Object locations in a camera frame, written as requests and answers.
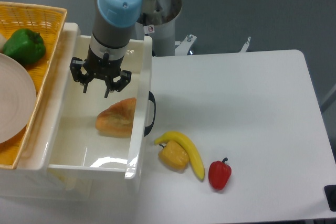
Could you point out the green bell pepper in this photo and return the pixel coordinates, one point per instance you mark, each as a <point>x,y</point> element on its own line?
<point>25,46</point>

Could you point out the yellow bell pepper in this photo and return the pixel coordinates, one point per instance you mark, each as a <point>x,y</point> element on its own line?
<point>174,155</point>

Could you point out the yellow wicker basket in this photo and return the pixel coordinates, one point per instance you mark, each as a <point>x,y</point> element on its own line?
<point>49,22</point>

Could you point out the white drawer cabinet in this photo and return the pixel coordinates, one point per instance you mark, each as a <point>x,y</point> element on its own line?
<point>32,177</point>

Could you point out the beige plate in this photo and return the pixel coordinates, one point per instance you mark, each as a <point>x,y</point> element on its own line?
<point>18,97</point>

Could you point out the white upper drawer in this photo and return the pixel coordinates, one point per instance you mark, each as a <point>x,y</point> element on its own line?
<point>79,149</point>

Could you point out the yellow banana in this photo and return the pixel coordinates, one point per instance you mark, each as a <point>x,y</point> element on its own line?
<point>195,158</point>

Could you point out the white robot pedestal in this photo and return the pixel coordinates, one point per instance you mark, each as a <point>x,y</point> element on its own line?
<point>157,20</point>

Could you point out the black drawer handle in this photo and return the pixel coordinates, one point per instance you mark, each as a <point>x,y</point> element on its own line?
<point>151,114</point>

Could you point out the white object in basket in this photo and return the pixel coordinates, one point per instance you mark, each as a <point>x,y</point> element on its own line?
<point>3,40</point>

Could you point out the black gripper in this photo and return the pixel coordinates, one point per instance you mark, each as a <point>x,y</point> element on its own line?
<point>104,64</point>

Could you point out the triangle bread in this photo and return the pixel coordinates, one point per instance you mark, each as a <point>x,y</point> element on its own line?
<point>117,120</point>

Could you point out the white metal bracket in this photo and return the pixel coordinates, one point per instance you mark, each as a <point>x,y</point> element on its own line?
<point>185,47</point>

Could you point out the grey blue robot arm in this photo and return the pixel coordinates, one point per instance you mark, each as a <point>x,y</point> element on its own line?
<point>115,22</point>

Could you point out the red bell pepper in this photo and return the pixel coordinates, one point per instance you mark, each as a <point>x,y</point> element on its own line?
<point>219,173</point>

